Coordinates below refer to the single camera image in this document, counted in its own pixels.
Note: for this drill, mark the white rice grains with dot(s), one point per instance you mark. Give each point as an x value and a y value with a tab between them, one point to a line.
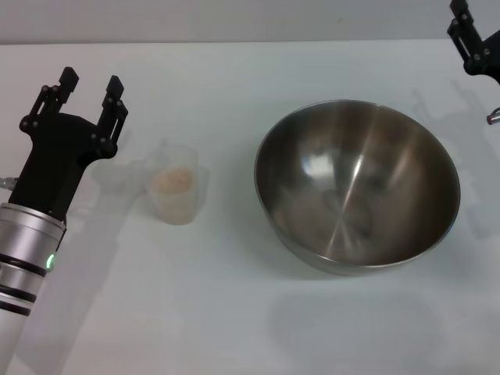
172	180

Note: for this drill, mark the stainless steel mixing bowl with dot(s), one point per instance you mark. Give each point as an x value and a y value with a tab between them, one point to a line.
359	187

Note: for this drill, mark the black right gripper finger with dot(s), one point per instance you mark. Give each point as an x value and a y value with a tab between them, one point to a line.
466	39

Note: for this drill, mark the clear plastic measuring cup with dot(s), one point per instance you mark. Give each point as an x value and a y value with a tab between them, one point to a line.
176	207

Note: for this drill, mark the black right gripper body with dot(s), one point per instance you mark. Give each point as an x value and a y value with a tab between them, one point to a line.
491	58

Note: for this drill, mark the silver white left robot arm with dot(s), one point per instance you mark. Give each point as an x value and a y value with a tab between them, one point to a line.
23	242

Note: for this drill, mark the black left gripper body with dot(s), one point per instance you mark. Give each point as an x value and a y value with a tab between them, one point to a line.
54	164

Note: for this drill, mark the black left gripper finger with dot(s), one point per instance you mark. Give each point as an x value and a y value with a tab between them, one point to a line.
113	113
51	97

